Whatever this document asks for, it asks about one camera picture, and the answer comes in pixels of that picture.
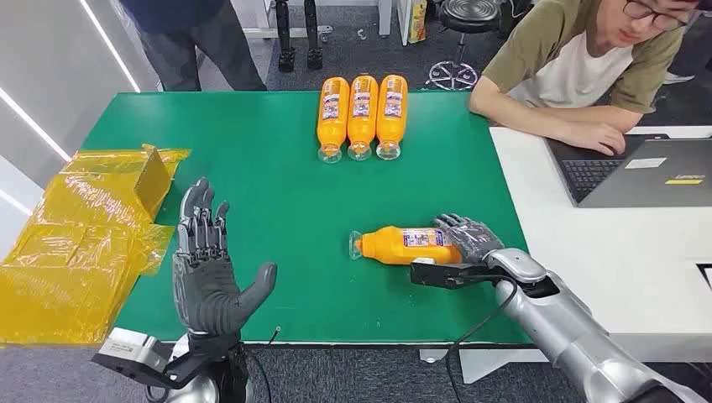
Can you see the grey laptop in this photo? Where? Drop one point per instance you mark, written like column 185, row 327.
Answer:
column 639, row 178

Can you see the standing person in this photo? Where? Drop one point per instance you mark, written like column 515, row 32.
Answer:
column 194, row 44

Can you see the seated person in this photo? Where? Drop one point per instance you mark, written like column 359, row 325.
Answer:
column 562, row 66

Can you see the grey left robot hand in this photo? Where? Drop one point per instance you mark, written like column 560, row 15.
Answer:
column 208, row 295

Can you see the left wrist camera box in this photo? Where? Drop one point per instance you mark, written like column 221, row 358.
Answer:
column 133, row 350

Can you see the white desk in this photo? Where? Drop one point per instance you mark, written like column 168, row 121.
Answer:
column 612, row 267

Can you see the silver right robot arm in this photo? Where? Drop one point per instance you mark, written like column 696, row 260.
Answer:
column 567, row 328

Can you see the yellow film wrapped cardboard box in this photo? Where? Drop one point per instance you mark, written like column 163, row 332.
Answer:
column 72, row 250

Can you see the green table mat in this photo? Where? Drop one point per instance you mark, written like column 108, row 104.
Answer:
column 267, row 194

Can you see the person's hand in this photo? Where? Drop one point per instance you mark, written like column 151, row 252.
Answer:
column 598, row 136

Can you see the orange bottle with blue label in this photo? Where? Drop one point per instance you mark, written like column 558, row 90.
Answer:
column 391, row 125
column 392, row 247
column 332, row 125
column 362, row 125

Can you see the black stand leg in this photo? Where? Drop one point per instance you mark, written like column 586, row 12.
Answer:
column 285, row 33
column 312, row 33

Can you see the black device on desk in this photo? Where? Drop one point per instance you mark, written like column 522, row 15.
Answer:
column 707, row 275

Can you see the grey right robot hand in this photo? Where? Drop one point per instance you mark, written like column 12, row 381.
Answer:
column 473, row 239

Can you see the black round stool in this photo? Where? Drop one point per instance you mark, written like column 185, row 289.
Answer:
column 467, row 14

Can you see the yellow carton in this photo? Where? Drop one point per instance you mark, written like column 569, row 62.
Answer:
column 417, row 22

